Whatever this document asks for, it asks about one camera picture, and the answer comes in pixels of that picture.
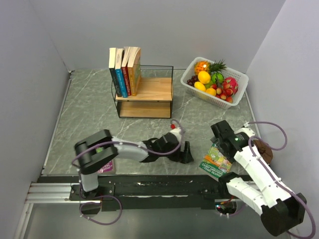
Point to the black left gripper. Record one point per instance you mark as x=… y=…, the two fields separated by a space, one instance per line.
x=183 y=157

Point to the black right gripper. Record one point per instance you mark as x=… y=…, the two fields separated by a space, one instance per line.
x=218 y=141

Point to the green 104-storey treehouse book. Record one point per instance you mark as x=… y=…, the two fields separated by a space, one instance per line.
x=214 y=163

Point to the orange 39-storey treehouse book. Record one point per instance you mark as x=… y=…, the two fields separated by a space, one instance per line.
x=134 y=69

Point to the blue comic cover book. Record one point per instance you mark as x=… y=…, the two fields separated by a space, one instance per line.
x=119 y=73

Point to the red 13-storey treehouse book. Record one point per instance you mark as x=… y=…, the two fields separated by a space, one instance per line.
x=124 y=67

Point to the dark grey cover book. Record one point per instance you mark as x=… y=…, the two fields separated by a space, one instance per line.
x=112 y=58

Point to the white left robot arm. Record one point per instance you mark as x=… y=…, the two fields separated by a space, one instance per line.
x=95 y=151

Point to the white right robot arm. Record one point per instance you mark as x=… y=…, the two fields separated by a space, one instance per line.
x=279 y=208

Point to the brown round object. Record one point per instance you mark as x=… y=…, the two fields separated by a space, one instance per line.
x=264 y=150

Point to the pink dragon fruit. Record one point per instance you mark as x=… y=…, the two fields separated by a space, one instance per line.
x=230 y=83

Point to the green apple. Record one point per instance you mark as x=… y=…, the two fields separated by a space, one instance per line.
x=217 y=78

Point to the yellow lemon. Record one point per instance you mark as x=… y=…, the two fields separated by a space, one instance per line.
x=198 y=85

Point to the white plastic fruit basket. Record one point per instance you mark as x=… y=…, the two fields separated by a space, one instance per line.
x=214 y=92

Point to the orange round fruit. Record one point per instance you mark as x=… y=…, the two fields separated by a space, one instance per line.
x=204 y=77

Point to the dark purple grapes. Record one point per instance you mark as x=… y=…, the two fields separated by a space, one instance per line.
x=192 y=80

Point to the wooden two-tier metal shelf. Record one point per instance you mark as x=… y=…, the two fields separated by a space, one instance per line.
x=154 y=99

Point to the orange spiky fruit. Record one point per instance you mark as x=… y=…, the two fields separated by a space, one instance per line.
x=202 y=66

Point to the purple 117-storey treehouse book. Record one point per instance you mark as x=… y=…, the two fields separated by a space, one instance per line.
x=108 y=168

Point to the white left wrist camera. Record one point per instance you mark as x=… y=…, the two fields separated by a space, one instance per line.
x=177 y=132

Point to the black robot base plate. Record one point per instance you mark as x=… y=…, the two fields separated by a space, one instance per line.
x=156 y=192

